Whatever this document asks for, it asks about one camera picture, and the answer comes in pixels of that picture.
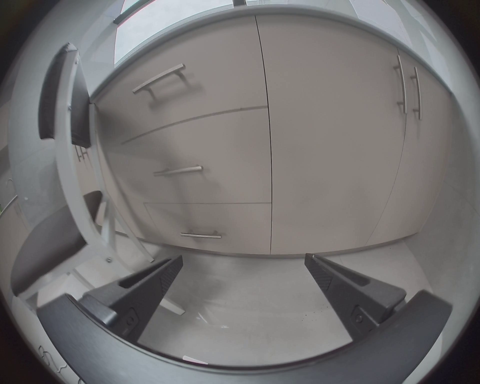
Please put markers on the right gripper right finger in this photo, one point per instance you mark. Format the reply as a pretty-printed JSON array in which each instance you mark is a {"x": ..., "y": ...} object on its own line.
[{"x": 343, "y": 290}]

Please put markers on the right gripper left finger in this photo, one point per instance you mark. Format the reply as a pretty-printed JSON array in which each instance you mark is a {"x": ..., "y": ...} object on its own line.
[{"x": 148, "y": 290}]

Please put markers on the white chair with dark cushions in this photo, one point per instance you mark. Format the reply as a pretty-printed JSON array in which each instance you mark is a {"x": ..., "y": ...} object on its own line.
[{"x": 67, "y": 210}]

